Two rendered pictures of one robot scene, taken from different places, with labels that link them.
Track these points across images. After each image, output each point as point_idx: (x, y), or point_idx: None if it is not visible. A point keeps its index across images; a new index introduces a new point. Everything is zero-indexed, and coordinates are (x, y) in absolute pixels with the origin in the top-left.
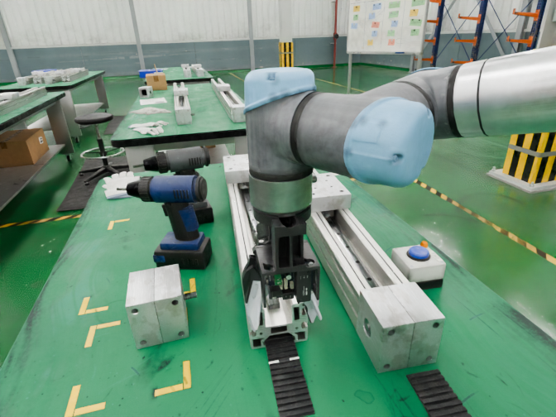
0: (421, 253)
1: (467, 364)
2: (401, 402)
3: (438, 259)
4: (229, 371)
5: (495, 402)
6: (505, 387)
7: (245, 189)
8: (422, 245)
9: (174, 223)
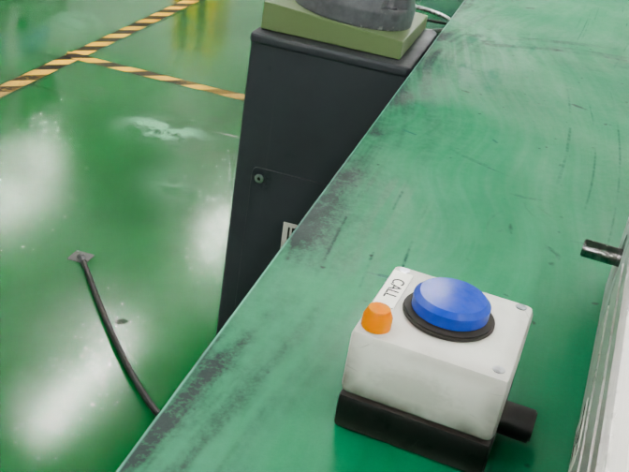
0: (464, 285)
1: (542, 258)
2: None
3: (404, 278)
4: None
5: (560, 227)
6: (518, 224)
7: None
8: (392, 317)
9: None
